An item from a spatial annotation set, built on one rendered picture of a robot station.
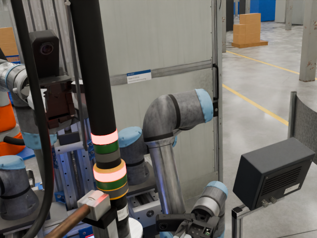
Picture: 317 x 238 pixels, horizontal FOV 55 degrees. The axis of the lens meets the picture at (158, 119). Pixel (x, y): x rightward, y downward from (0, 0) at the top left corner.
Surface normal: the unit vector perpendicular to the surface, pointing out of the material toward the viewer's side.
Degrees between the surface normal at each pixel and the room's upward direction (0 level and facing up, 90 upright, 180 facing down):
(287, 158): 15
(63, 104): 90
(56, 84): 90
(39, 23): 90
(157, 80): 90
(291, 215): 0
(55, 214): 0
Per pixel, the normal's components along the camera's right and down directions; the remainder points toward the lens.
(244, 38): 0.14, 0.33
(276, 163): 0.04, -0.83
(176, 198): 0.39, -0.07
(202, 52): 0.44, 0.26
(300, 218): -0.08, -0.94
